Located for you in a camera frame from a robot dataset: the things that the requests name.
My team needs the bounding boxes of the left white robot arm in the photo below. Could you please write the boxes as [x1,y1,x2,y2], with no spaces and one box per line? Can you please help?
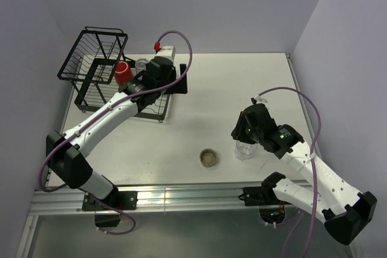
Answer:
[42,56,190,209]

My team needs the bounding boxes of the aluminium mounting rail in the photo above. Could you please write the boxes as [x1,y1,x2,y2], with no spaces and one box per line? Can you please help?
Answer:
[28,182,261,216]

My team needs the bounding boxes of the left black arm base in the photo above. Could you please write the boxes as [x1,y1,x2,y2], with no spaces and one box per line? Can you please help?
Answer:
[81,191,137,228]

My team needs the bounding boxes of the black wire dish rack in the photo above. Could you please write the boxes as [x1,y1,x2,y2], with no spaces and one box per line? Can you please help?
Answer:
[57,27,176,112]

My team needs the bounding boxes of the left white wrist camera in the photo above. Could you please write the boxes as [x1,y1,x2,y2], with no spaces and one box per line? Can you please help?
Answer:
[154,42,176,62]

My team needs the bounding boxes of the red mug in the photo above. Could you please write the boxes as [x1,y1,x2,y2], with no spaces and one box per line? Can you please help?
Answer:
[114,61,134,86]

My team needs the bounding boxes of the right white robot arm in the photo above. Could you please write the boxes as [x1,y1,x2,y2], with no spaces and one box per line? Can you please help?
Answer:
[231,103,377,245]

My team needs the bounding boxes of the clear plastic cup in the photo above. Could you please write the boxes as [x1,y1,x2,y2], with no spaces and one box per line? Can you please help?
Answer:
[135,58,149,74]
[235,141,257,161]

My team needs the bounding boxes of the small brown round lid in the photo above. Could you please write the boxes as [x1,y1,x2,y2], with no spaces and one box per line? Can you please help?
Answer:
[200,148,218,168]

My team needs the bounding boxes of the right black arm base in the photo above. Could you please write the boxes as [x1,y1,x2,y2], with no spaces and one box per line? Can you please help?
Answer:
[238,186,282,207]

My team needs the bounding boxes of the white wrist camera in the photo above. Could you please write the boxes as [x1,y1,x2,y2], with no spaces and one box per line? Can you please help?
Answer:
[154,42,176,62]
[250,95,267,105]

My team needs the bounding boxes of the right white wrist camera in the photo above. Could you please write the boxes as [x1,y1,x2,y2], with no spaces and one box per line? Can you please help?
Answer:
[250,95,267,105]

